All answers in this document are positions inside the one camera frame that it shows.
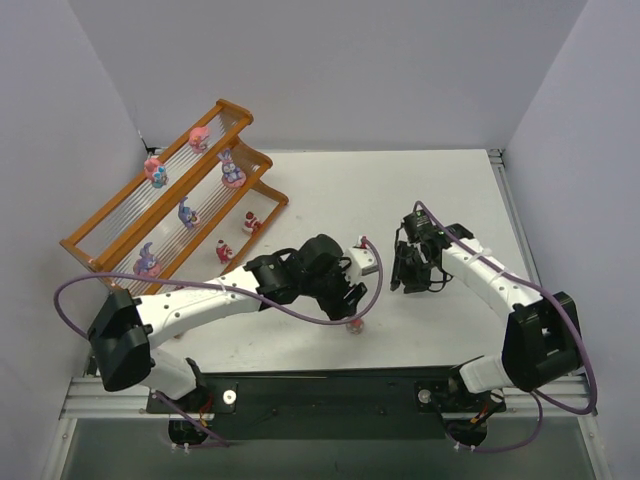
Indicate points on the purple creature pink donut toy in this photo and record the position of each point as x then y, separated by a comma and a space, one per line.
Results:
147, 265

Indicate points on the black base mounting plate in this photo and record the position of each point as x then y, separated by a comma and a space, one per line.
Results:
409, 403

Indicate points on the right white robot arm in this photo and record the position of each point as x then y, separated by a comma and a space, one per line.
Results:
538, 345

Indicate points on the pink toy blue glasses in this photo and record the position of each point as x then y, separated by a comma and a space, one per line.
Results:
155, 172

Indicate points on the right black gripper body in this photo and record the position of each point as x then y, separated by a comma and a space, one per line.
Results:
409, 262

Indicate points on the red pink bear toy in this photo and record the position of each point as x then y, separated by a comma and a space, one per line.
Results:
224, 252

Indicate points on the purple bunny pink ring toy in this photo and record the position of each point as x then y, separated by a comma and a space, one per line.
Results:
232, 175

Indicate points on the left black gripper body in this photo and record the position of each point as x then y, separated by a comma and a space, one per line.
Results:
338, 298

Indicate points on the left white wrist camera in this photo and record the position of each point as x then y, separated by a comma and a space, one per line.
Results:
361, 261

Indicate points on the pink blob toy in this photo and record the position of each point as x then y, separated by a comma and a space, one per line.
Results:
199, 139

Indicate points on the purple bunny small toy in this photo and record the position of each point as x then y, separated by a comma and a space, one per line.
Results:
188, 217

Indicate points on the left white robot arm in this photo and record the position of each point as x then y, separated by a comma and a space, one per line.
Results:
128, 333

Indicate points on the red white cake toy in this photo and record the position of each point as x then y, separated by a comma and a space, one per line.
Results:
251, 223

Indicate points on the orange tiered display shelf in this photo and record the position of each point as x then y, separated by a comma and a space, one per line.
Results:
221, 209

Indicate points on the pink toy clear base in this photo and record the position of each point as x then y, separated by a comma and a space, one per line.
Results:
355, 327

